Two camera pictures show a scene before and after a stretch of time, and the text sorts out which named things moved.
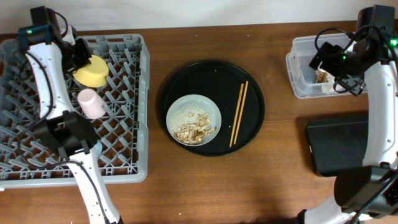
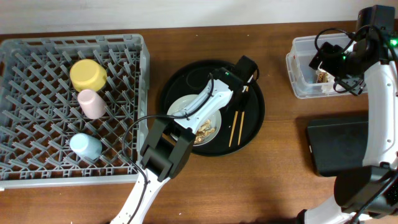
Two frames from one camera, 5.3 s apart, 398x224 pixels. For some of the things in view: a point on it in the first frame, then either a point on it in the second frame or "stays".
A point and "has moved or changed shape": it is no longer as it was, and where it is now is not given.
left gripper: x=84 y=47 -> x=244 y=107
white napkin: x=328 y=88 stays
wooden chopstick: x=237 y=114 stays
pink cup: x=91 y=103 stays
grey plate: x=205 y=104 stays
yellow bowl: x=93 y=74 has moved or changed shape
